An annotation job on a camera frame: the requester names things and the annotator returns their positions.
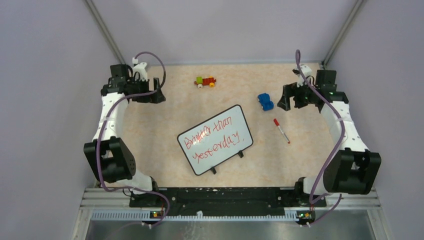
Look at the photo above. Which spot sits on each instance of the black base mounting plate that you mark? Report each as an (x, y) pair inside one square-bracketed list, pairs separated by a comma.
[(285, 197)]

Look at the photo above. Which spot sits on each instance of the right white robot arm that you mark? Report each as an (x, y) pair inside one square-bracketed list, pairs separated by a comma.
[(351, 167)]

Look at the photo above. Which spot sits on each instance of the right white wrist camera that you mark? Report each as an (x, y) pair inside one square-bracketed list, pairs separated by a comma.
[(302, 73)]

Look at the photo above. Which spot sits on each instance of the small whiteboard with stand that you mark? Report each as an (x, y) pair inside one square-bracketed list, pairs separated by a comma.
[(216, 140)]

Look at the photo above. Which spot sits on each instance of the red green toy train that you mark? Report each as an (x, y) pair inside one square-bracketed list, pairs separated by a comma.
[(200, 82)]

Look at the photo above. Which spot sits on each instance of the blue toy car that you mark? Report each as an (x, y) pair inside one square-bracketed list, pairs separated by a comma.
[(265, 101)]

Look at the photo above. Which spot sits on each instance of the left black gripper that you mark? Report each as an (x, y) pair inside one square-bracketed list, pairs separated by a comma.
[(158, 98)]

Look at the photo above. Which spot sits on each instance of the red capped whiteboard marker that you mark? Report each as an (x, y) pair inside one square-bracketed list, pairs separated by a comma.
[(281, 130)]

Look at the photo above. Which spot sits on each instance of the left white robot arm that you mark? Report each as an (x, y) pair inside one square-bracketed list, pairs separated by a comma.
[(110, 160)]

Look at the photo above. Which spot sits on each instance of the grey slotted cable duct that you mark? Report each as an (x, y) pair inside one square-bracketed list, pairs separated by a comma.
[(147, 216)]

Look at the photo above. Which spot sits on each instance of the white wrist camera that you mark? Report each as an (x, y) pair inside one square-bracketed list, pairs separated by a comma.
[(140, 70), (302, 73)]

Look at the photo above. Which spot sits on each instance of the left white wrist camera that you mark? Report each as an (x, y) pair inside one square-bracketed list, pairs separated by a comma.
[(140, 70)]

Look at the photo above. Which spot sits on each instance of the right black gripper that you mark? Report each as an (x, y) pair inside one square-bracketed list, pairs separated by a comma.
[(291, 90)]

